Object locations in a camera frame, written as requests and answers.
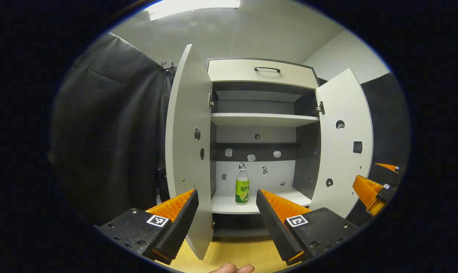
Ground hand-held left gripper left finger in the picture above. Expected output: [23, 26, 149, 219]
[94, 189, 200, 265]

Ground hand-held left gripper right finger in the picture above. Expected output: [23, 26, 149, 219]
[256, 189, 362, 266]

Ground white cabinet door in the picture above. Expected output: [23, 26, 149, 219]
[164, 44, 214, 261]
[310, 68, 374, 219]

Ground green label plastic bottle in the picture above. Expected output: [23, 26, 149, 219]
[235, 162, 250, 206]

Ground white cabinet shelf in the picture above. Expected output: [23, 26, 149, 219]
[211, 113, 320, 127]
[212, 188, 313, 215]

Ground white grey cabinet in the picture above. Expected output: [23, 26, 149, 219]
[207, 58, 322, 241]

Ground white cabinet drawer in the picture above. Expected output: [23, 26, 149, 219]
[208, 59, 319, 90]

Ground black backdrop cloth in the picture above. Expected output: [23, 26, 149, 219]
[49, 32, 176, 228]

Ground ceiling light panel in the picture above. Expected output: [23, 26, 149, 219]
[147, 0, 241, 21]

